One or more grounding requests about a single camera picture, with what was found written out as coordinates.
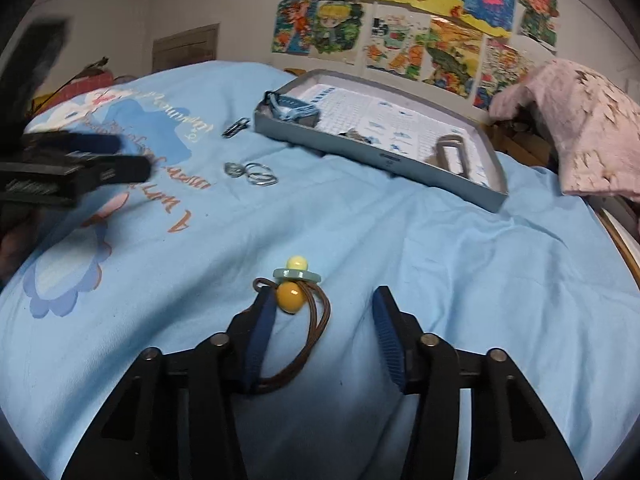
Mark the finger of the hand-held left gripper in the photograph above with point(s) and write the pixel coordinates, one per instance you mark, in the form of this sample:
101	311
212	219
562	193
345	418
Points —
75	142
122	170

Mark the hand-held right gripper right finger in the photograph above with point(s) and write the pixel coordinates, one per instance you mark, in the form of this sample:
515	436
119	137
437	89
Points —
387	330

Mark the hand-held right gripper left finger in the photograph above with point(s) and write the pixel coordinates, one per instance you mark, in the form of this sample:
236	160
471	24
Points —
262	330

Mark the grey shallow cardboard box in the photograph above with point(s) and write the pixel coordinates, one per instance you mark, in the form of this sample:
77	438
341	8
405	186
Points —
375	152

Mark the blue wrist watch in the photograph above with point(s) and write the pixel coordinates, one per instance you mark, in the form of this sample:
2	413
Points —
292	106

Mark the grey metal carabiner keyring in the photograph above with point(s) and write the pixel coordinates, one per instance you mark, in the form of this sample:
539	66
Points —
440	152

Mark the person's left hand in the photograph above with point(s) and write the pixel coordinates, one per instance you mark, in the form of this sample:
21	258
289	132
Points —
15	245

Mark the red plaid cloth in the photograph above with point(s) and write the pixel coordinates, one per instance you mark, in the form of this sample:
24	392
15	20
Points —
85	83

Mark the dark thin rod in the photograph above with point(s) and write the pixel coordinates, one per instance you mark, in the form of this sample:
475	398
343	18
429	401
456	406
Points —
82	72

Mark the light blue printed blanket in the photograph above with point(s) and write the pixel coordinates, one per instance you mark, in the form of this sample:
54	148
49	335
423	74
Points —
450	270

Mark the black hair clip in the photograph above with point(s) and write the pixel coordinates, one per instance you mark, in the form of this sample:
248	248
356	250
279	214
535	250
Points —
236	127

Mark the small wooden door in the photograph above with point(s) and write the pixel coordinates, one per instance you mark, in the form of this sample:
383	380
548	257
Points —
185	47

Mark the pink floral cloth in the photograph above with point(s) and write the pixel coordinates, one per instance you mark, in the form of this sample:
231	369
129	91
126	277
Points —
590	125

